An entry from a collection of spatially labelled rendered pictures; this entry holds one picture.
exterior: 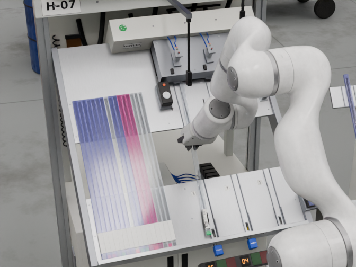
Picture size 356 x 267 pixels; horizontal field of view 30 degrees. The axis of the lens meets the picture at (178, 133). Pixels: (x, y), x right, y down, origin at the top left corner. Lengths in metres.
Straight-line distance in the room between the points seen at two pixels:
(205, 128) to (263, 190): 0.36
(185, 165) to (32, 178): 1.42
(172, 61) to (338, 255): 0.99
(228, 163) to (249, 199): 0.55
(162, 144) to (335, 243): 1.49
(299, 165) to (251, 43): 0.28
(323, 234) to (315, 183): 0.10
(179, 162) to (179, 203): 0.61
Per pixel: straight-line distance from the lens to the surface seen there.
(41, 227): 3.42
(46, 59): 2.19
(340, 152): 4.09
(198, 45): 2.19
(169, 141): 2.79
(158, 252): 1.96
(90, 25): 2.30
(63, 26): 2.29
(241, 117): 1.85
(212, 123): 1.80
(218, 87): 1.69
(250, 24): 1.53
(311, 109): 1.42
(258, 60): 1.40
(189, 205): 2.04
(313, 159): 1.39
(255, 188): 2.11
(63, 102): 2.09
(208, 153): 2.69
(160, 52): 2.15
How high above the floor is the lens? 1.91
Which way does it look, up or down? 27 degrees down
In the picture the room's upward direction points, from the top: 1 degrees counter-clockwise
